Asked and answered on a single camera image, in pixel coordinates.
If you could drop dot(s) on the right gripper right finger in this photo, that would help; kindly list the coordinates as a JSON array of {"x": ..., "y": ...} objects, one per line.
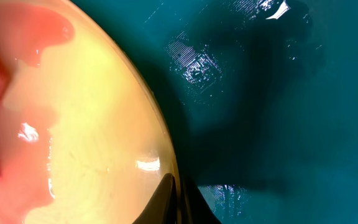
[{"x": 194, "y": 209}]

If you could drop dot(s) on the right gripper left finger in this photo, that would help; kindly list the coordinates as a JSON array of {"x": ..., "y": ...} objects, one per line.
[{"x": 162, "y": 206}]

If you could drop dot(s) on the green plate top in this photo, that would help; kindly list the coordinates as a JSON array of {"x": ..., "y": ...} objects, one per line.
[{"x": 82, "y": 139}]

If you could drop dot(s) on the teal plastic tray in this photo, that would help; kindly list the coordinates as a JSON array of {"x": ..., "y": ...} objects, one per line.
[{"x": 260, "y": 97}]

